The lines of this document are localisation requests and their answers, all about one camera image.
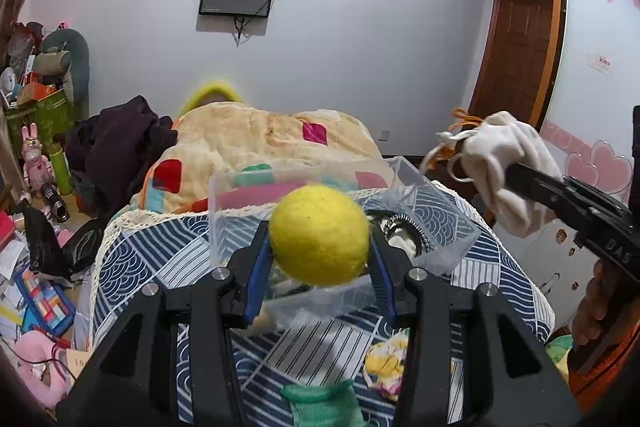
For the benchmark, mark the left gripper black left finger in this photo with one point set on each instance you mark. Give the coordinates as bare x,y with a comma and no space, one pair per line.
131,377

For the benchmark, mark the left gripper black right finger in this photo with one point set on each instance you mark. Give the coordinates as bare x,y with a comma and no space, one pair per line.
508,379

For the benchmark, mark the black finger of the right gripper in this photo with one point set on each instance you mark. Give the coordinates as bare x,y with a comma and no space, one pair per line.
533,184

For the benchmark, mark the floral pink yellow cloth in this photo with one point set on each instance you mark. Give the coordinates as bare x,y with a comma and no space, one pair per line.
384,365

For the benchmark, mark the green knitted cloth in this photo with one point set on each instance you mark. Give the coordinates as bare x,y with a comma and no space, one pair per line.
335,405

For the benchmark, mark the yellow felt ball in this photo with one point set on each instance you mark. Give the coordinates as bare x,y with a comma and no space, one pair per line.
319,236

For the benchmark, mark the right hand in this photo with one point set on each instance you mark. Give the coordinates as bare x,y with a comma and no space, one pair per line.
592,309

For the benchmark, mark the brown wooden door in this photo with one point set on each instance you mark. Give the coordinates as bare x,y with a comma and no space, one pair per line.
515,56

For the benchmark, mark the clear plastic storage box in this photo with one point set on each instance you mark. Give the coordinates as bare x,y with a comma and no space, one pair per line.
412,213

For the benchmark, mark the white wardrobe sliding door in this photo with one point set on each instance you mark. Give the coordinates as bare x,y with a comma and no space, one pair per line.
588,130

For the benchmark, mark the colourful blue pencil case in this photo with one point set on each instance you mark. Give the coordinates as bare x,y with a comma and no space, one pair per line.
47,308

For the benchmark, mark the blue white patterned cloth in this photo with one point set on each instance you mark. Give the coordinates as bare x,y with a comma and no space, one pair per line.
314,337

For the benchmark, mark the dark purple garment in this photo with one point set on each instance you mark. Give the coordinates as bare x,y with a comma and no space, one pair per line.
109,154

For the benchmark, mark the beige plush blanket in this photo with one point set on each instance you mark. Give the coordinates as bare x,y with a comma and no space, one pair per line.
228,137

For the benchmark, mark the green bottle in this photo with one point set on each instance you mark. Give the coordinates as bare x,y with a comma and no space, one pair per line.
60,169

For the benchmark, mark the pink rabbit toy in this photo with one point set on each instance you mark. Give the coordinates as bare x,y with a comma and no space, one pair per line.
37,169

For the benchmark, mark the green storage box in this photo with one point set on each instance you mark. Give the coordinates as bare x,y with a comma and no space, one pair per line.
53,115

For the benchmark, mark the yellow fuzzy plush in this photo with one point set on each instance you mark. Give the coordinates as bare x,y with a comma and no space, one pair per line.
211,92

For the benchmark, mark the grey green plush toy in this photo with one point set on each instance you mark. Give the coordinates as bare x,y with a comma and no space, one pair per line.
65,54

